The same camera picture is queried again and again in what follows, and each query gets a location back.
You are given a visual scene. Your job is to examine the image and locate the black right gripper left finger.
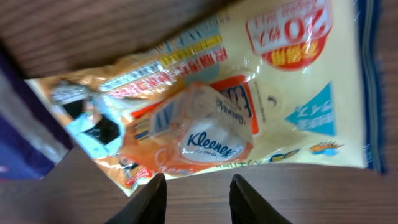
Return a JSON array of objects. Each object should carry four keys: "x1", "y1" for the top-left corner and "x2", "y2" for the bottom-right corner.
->
[{"x1": 105, "y1": 174, "x2": 167, "y2": 224}]

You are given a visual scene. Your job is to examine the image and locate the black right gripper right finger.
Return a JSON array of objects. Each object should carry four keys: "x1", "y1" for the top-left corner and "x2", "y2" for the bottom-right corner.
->
[{"x1": 229, "y1": 174, "x2": 292, "y2": 224}]

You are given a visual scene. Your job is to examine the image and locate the orange Kleenex tissue pack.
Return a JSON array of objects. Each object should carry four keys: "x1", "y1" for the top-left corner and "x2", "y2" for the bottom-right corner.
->
[{"x1": 119, "y1": 83, "x2": 254, "y2": 175}]

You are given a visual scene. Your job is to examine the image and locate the yellow orange snack bag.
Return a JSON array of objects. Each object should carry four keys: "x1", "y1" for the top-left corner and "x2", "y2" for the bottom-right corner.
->
[{"x1": 28, "y1": 0, "x2": 385, "y2": 195}]

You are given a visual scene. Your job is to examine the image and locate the red purple snack packet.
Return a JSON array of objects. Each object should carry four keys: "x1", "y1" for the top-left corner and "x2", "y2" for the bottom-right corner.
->
[{"x1": 1, "y1": 44, "x2": 74, "y2": 181}]

